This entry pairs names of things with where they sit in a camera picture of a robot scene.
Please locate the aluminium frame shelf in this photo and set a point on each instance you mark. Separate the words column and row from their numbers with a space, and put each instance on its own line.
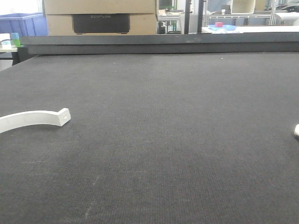
column 240, row 12

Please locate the blue tray on far table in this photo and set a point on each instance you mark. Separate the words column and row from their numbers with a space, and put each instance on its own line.
column 224, row 26

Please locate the blue crate behind table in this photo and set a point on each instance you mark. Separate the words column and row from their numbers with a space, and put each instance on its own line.
column 24, row 24

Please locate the white object at right edge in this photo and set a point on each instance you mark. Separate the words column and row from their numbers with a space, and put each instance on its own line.
column 296, row 130

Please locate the dark raised table edge board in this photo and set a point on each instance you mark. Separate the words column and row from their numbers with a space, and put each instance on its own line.
column 162, row 44

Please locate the blue and green block stack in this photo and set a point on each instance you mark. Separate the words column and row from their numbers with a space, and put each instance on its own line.
column 15, row 39

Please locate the upper cardboard box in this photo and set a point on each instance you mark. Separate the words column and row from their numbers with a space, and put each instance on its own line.
column 100, row 6

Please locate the lower cardboard box with print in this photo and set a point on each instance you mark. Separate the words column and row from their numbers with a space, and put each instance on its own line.
column 140, row 24

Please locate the black vertical post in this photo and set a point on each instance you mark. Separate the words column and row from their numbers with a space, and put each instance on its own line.
column 187, row 17

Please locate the pink cube on far table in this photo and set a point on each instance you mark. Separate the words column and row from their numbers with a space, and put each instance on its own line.
column 219, row 24

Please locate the white curved PVC pipe clamp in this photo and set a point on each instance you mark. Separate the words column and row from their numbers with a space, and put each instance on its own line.
column 31, row 118

